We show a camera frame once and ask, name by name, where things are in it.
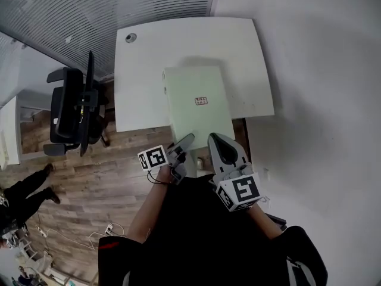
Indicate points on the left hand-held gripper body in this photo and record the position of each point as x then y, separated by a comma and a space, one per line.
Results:
154, 157

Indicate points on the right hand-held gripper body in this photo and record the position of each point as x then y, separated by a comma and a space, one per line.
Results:
242, 191

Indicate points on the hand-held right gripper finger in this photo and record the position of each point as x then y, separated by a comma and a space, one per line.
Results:
215, 155

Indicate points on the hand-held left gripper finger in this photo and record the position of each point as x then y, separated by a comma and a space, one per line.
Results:
184, 143

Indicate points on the pale green item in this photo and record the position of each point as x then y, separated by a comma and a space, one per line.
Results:
196, 85

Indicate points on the person's left forearm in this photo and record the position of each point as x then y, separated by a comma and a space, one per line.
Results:
149, 207

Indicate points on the person's right forearm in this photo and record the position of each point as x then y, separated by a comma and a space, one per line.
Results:
265, 222

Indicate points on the person's black clothing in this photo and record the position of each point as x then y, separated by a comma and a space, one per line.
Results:
202, 237

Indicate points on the white table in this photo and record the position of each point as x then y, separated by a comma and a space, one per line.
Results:
140, 79

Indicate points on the white power strip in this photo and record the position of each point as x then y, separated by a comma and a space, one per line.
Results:
109, 228
41, 231

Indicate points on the black office chair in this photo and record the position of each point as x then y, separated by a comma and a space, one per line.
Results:
70, 106

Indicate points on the white side desk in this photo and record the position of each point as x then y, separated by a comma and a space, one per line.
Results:
9, 130

